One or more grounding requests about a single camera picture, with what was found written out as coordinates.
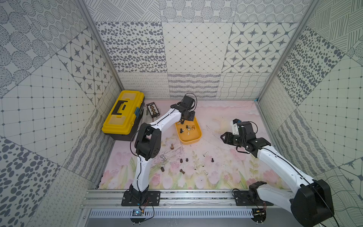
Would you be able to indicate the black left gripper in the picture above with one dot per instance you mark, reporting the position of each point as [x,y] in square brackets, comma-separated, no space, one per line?
[188,116]

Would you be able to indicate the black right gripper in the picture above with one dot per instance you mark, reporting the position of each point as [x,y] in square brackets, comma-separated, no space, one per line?
[227,140]

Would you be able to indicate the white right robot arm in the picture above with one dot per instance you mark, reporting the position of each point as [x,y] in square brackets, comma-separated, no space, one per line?
[309,200]

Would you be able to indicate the yellow plastic storage tray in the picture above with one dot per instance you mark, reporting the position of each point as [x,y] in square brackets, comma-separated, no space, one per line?
[186,135]

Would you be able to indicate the black chess picture card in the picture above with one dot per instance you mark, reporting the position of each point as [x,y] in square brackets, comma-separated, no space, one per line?
[153,110]

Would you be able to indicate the yellow black toolbox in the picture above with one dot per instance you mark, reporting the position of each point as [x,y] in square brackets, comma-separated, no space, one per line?
[123,120]

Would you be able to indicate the aluminium rail base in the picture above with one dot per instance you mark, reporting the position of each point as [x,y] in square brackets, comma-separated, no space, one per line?
[179,208]

